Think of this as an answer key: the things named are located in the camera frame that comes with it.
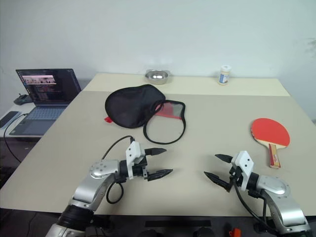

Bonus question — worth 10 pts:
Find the white side table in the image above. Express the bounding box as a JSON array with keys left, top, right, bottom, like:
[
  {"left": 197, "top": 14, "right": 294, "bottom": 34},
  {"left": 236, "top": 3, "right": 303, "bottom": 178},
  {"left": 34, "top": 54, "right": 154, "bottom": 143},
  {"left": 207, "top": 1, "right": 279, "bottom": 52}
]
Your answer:
[{"left": 0, "top": 101, "right": 45, "bottom": 142}]

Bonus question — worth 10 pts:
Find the dark smartphone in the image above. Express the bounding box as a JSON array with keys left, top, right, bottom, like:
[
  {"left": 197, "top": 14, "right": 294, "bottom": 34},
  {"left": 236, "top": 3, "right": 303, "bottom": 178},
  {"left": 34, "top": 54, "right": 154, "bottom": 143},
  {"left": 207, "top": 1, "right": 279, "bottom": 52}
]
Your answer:
[{"left": 0, "top": 111, "right": 21, "bottom": 129}]

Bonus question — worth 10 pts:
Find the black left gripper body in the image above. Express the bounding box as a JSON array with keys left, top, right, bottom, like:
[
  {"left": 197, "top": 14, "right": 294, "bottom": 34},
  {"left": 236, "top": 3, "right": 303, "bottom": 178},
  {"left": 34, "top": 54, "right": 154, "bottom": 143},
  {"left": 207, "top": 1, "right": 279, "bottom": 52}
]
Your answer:
[{"left": 133, "top": 155, "right": 152, "bottom": 183}]

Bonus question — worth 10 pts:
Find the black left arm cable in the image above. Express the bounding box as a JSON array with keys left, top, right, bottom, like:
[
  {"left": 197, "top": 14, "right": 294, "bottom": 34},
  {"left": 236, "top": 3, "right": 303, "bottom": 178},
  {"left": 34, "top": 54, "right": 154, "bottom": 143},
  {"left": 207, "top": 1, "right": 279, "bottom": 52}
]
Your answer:
[{"left": 102, "top": 135, "right": 135, "bottom": 204}]

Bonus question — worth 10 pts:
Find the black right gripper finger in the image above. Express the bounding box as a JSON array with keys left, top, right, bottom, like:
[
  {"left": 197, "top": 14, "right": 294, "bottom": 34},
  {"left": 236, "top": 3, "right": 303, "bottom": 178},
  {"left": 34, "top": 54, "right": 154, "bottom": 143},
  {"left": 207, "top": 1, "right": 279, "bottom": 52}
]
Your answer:
[
  {"left": 203, "top": 171, "right": 231, "bottom": 191},
  {"left": 214, "top": 154, "right": 234, "bottom": 164}
]

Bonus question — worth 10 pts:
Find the red table tennis paddle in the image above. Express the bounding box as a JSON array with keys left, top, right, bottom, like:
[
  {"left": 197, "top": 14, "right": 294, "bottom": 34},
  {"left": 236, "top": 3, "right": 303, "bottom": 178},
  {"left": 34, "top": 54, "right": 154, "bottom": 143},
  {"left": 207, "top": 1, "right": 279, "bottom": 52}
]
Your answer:
[{"left": 250, "top": 118, "right": 291, "bottom": 169}]

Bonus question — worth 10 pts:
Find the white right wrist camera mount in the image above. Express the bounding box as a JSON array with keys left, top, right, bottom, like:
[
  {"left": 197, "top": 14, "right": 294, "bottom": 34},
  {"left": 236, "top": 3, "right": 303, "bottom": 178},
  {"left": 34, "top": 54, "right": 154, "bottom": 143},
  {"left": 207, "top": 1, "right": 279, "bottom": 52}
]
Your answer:
[{"left": 232, "top": 151, "right": 255, "bottom": 191}]

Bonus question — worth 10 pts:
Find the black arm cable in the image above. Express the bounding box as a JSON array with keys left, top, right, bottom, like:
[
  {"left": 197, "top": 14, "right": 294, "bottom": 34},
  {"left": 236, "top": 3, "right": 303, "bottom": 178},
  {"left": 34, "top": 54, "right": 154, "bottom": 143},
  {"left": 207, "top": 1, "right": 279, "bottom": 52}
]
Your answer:
[
  {"left": 229, "top": 177, "right": 275, "bottom": 235},
  {"left": 102, "top": 135, "right": 135, "bottom": 204}
]

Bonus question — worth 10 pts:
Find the thin black laptop cable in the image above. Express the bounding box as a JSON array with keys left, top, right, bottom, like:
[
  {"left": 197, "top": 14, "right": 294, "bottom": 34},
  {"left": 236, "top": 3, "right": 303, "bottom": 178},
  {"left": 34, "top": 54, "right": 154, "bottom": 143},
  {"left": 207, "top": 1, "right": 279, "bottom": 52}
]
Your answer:
[{"left": 2, "top": 113, "right": 30, "bottom": 163}]

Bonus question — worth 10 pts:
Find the open blue-grey laptop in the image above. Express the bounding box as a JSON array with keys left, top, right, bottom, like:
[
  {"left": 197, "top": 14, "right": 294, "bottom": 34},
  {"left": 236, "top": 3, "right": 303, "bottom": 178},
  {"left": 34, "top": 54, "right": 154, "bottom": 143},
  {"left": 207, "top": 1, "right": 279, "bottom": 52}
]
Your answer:
[{"left": 8, "top": 68, "right": 82, "bottom": 137}]

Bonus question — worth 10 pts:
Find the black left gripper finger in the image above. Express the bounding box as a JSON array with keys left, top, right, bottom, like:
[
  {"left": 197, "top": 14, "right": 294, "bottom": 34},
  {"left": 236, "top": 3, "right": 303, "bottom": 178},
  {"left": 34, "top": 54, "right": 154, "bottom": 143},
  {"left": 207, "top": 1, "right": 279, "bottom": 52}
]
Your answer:
[
  {"left": 147, "top": 169, "right": 174, "bottom": 182},
  {"left": 144, "top": 148, "right": 167, "bottom": 157}
]

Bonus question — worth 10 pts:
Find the black and red paddle case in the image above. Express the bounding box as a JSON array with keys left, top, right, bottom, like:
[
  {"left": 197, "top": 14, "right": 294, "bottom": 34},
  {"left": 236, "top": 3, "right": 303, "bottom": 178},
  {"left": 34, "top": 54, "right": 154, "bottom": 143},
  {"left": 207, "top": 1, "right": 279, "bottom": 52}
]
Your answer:
[{"left": 104, "top": 84, "right": 187, "bottom": 145}]

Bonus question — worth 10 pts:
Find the stainless steel bowl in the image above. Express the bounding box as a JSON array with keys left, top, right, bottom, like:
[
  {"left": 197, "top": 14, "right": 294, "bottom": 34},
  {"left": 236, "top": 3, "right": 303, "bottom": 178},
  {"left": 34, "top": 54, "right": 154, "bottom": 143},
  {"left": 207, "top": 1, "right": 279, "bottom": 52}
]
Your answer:
[{"left": 144, "top": 69, "right": 172, "bottom": 85}]

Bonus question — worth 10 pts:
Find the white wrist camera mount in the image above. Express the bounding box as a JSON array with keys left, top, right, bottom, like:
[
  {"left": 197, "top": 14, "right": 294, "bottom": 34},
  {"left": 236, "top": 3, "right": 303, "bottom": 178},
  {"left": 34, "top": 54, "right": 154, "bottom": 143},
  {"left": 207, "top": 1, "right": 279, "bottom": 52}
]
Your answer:
[
  {"left": 232, "top": 151, "right": 255, "bottom": 191},
  {"left": 125, "top": 141, "right": 146, "bottom": 180}
]

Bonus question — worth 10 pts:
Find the black handheld controller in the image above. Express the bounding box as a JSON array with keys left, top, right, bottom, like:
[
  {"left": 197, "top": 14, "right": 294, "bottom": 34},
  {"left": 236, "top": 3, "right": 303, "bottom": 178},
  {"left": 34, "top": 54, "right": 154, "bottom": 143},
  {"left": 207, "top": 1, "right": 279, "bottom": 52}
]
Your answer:
[{"left": 13, "top": 93, "right": 33, "bottom": 106}]

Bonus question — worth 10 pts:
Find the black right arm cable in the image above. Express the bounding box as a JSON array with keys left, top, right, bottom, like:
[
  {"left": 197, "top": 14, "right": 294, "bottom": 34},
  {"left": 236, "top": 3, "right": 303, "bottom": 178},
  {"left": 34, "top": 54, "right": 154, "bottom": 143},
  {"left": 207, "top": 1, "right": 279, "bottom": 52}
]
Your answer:
[{"left": 229, "top": 177, "right": 275, "bottom": 235}]

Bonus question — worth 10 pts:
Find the white jar with blue label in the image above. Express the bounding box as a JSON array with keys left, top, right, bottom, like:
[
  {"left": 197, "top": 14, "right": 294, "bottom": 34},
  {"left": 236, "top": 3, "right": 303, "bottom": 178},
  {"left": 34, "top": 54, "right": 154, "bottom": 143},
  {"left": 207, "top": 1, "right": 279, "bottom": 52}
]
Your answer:
[{"left": 217, "top": 65, "right": 233, "bottom": 86}]

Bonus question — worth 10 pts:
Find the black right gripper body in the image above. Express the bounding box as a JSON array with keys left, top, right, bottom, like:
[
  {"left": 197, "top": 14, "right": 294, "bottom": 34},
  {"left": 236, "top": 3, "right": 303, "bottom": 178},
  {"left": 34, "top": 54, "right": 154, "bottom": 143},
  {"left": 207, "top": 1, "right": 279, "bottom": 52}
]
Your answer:
[{"left": 225, "top": 162, "right": 244, "bottom": 194}]

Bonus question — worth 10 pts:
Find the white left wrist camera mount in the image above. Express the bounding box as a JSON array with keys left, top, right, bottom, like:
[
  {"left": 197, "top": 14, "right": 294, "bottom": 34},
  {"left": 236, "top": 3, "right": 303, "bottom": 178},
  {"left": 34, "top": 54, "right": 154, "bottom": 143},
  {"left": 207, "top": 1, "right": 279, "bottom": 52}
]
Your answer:
[{"left": 125, "top": 141, "right": 146, "bottom": 180}]

